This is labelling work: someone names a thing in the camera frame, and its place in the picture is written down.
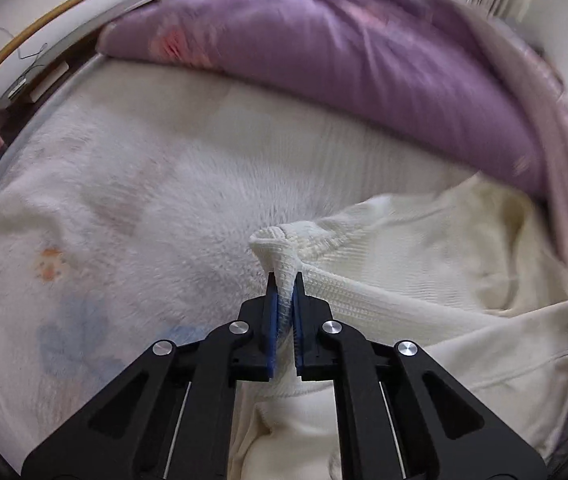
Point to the cream knit sweater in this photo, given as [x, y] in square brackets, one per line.
[414, 280]

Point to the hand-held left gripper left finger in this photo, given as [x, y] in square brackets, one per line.
[272, 310]

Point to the white fluffy printed blanket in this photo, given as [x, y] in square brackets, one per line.
[128, 200]

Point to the purple floral duvet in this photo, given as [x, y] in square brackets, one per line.
[364, 60]

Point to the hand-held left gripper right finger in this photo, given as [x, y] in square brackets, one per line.
[298, 310]

